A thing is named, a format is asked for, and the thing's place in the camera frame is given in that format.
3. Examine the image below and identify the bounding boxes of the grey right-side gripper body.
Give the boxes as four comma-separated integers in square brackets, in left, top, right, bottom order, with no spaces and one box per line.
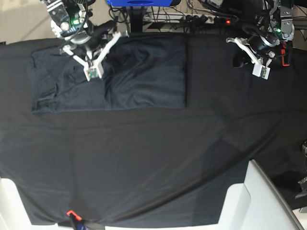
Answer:
[81,20,117,53]

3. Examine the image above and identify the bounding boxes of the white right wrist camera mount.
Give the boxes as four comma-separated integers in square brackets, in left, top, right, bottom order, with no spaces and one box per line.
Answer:
[62,31,129,81]

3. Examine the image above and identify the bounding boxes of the grey metal bracket right edge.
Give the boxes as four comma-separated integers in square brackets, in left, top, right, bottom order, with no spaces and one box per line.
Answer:
[295,177,307,199]

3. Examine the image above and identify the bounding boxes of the blue clamp at bottom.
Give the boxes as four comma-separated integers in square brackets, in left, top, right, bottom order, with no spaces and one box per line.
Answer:
[66,210,88,230]

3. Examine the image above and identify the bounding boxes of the red and black clamp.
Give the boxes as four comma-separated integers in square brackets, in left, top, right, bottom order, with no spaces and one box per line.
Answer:
[281,41,293,67]

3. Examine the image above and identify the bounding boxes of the black table cloth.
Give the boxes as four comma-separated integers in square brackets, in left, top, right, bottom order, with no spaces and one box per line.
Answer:
[0,33,307,228]

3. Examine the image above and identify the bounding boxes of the black table leg post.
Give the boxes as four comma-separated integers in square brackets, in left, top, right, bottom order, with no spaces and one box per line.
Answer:
[128,6,147,33]

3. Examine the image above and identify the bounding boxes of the dark grey long-sleeve T-shirt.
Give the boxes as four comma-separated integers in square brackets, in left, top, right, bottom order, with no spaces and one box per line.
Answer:
[27,35,187,113]

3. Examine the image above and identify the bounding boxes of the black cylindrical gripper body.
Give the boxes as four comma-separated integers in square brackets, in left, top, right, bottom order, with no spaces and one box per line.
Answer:
[249,35,280,55]

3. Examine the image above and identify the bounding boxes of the white power strip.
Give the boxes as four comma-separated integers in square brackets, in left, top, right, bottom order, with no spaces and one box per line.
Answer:
[143,12,216,24]

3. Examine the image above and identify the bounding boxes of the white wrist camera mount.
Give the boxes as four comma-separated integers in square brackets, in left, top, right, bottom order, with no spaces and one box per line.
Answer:
[62,31,129,81]
[226,37,276,80]

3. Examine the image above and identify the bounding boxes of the white foam block left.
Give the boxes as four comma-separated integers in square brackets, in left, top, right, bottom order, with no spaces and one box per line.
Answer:
[0,178,59,230]

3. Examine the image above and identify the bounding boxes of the blue plastic bin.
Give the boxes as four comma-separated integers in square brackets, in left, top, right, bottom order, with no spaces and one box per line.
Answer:
[106,0,172,7]

